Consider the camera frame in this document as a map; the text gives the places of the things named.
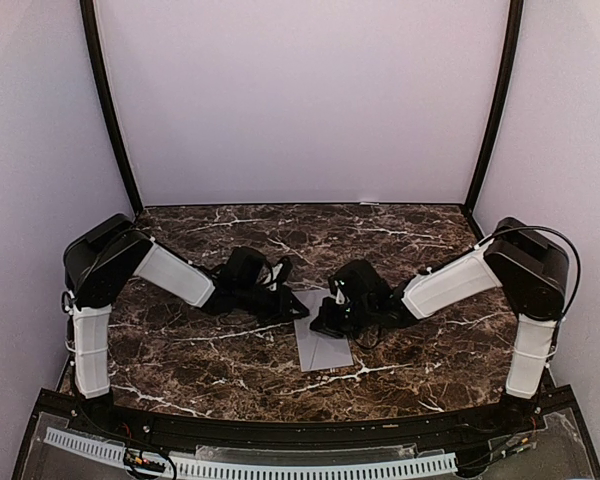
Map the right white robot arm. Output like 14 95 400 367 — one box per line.
310 217 582 434

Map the left black frame post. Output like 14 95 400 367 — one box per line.
79 0 144 216

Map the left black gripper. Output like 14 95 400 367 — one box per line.
235 283 308 323

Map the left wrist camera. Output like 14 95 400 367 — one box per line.
269 256 293 291

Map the black front rail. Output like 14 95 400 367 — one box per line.
72 400 531 450

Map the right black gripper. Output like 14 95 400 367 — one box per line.
310 297 376 340

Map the grey envelope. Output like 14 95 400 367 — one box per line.
294 289 353 372

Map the black frame post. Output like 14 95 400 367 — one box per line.
463 0 524 217
79 0 144 216

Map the white slotted cable duct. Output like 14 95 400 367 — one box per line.
44 427 457 479

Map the right black frame post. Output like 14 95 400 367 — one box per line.
463 0 524 217

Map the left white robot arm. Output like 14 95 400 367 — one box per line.
62 214 309 436

